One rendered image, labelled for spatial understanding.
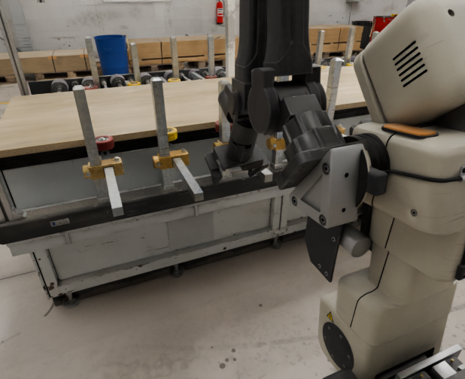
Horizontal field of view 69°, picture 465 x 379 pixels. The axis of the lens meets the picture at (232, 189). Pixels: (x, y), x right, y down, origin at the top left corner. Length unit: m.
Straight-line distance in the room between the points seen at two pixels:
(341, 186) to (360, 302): 0.31
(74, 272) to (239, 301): 0.84
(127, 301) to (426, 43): 1.74
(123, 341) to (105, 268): 0.37
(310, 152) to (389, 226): 0.24
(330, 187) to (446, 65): 0.20
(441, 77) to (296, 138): 0.19
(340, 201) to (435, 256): 0.18
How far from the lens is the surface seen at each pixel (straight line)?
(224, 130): 1.36
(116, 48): 6.66
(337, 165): 0.44
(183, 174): 1.21
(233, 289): 1.92
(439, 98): 0.51
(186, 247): 1.92
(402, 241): 0.62
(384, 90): 0.56
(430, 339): 0.89
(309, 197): 0.50
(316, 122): 0.50
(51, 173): 1.56
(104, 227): 1.47
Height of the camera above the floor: 1.40
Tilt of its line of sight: 30 degrees down
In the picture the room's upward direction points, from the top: straight up
